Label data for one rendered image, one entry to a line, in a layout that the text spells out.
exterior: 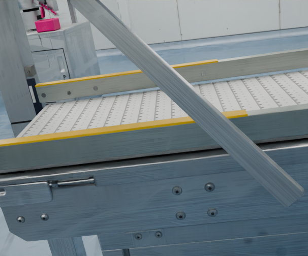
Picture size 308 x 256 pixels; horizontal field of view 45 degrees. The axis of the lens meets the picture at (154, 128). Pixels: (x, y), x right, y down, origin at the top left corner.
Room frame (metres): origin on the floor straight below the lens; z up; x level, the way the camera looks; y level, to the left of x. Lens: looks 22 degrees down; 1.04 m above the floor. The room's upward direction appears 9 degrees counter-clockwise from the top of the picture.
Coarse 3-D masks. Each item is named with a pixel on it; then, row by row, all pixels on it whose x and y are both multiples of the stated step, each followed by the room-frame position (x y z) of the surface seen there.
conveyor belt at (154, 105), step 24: (120, 96) 0.66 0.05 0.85; (144, 96) 0.63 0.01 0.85; (216, 96) 0.57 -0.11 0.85; (240, 96) 0.55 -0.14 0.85; (264, 96) 0.54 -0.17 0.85; (288, 96) 0.52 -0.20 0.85; (48, 120) 0.58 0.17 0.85; (72, 120) 0.57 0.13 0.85; (96, 120) 0.55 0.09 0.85; (120, 120) 0.53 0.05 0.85; (144, 120) 0.51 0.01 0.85; (24, 168) 0.43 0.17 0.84
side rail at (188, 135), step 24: (240, 120) 0.38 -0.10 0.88; (264, 120) 0.38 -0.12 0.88; (288, 120) 0.38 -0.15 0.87; (24, 144) 0.41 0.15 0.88; (48, 144) 0.40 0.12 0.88; (72, 144) 0.40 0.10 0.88; (96, 144) 0.40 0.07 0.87; (120, 144) 0.40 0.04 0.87; (144, 144) 0.39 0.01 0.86; (168, 144) 0.39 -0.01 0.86; (192, 144) 0.39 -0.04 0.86; (216, 144) 0.39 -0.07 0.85; (0, 168) 0.41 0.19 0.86
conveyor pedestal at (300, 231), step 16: (208, 224) 0.43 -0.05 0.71; (224, 224) 0.43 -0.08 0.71; (240, 224) 0.43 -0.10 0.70; (256, 224) 0.43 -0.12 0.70; (272, 224) 0.42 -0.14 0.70; (288, 224) 0.42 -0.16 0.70; (304, 224) 0.42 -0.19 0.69; (112, 240) 0.45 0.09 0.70; (128, 240) 0.44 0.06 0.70; (176, 240) 0.44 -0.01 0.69; (192, 240) 0.43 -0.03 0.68; (208, 240) 0.43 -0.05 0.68; (224, 240) 0.44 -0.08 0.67; (240, 240) 0.44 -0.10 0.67; (256, 240) 0.43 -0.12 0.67; (272, 240) 0.43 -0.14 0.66; (288, 240) 0.43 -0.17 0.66; (304, 240) 0.43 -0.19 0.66
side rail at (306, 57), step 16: (304, 48) 0.65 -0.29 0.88; (208, 64) 0.65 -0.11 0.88; (224, 64) 0.65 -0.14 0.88; (240, 64) 0.65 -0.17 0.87; (256, 64) 0.65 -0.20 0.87; (272, 64) 0.64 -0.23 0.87; (288, 64) 0.64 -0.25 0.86; (304, 64) 0.64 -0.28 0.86; (96, 80) 0.67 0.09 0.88; (112, 80) 0.67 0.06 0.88; (128, 80) 0.67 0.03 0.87; (144, 80) 0.67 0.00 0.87; (192, 80) 0.66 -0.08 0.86; (48, 96) 0.68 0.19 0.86; (64, 96) 0.68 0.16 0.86; (80, 96) 0.68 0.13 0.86
